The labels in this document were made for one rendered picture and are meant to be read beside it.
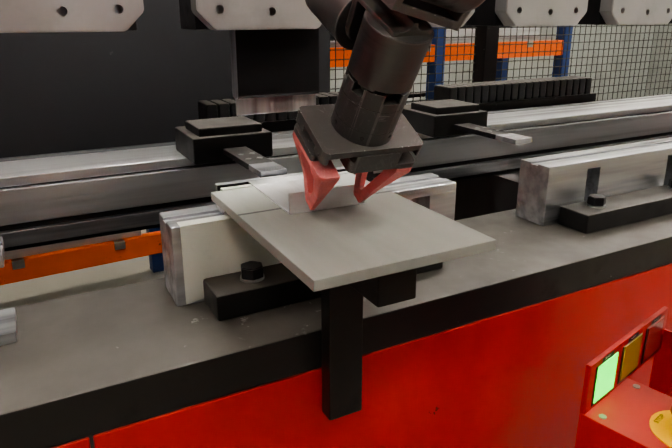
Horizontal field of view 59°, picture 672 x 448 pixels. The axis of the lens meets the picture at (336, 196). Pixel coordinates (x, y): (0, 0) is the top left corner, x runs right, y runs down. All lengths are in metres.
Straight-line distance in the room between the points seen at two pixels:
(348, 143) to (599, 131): 0.98
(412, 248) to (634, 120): 1.07
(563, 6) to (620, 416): 0.52
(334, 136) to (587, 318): 0.53
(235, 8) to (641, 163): 0.74
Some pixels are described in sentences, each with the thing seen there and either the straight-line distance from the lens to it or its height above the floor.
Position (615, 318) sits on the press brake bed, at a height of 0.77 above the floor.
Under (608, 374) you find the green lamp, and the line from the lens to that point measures 0.74.
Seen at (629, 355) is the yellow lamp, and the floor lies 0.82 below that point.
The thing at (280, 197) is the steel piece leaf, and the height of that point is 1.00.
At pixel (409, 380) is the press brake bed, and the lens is 0.74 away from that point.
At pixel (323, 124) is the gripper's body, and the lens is 0.53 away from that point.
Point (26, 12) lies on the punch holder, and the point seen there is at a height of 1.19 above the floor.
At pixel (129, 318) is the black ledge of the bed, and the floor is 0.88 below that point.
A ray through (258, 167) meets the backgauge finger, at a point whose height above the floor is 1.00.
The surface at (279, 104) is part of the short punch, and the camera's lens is 0.71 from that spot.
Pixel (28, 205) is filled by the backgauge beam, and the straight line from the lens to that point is 0.90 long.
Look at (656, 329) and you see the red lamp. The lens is 0.84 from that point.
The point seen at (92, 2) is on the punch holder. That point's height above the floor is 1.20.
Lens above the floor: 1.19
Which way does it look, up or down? 17 degrees down
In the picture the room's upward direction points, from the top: straight up
